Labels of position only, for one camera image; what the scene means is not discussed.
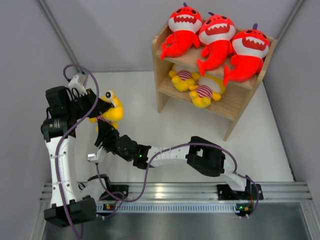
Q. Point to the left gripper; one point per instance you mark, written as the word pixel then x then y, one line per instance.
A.
pixel 90 98

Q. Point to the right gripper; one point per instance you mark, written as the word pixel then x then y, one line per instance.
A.
pixel 107 133

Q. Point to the yellow frog plush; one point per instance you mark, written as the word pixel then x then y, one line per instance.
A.
pixel 208 88
pixel 183 78
pixel 113 115

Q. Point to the red shark plush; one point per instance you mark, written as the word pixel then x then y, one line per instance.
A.
pixel 184 24
pixel 250 47
pixel 215 34

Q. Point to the red shark plush front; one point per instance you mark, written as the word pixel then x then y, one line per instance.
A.
pixel 250 47

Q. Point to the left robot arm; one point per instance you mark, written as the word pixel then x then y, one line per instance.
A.
pixel 68 204

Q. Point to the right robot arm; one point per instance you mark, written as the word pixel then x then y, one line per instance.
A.
pixel 203 156

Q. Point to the red shark plush on shelf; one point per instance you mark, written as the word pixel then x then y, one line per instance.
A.
pixel 184 24

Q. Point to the wooden two-tier shelf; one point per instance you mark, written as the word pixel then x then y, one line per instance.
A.
pixel 236 97

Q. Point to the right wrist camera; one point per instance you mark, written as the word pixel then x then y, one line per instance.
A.
pixel 97 157

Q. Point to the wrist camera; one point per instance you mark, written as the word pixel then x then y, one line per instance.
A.
pixel 79 82
pixel 97 157

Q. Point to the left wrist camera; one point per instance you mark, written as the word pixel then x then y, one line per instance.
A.
pixel 79 82

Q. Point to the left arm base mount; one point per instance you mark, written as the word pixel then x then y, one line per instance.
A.
pixel 119 190

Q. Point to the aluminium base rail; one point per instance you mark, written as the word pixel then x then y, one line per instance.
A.
pixel 205 192

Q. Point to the white slotted cable duct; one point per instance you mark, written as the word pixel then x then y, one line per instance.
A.
pixel 108 208

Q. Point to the left aluminium frame post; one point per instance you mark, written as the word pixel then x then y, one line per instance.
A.
pixel 44 7

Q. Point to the aluminium frame post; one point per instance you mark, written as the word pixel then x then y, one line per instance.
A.
pixel 44 7
pixel 287 24

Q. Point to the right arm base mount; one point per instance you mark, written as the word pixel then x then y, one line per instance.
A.
pixel 250 193

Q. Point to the right aluminium frame post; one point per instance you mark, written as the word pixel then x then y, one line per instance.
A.
pixel 287 24

